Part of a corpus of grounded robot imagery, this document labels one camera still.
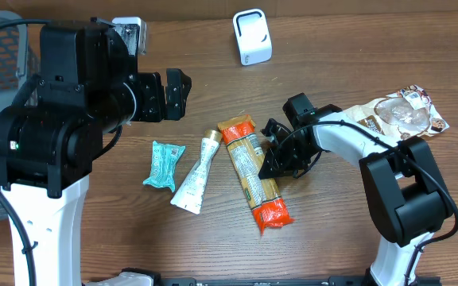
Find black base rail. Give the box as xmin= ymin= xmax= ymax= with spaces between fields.
xmin=159 ymin=276 xmax=441 ymax=286

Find beige resealable pouch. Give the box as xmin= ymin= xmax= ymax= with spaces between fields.
xmin=343 ymin=85 xmax=449 ymax=141

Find orange spaghetti package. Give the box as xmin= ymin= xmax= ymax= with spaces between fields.
xmin=217 ymin=114 xmax=294 ymax=232

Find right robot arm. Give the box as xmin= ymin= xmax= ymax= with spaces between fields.
xmin=258 ymin=93 xmax=458 ymax=285

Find white barcode scanner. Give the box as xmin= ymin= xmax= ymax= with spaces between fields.
xmin=232 ymin=8 xmax=273 ymax=66

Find teal snack bar wrapper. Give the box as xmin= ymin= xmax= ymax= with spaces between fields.
xmin=142 ymin=141 xmax=186 ymax=193

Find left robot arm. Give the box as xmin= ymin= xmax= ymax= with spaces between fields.
xmin=0 ymin=17 xmax=192 ymax=285

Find white tube with gold cap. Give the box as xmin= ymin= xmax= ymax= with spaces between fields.
xmin=170 ymin=129 xmax=222 ymax=215

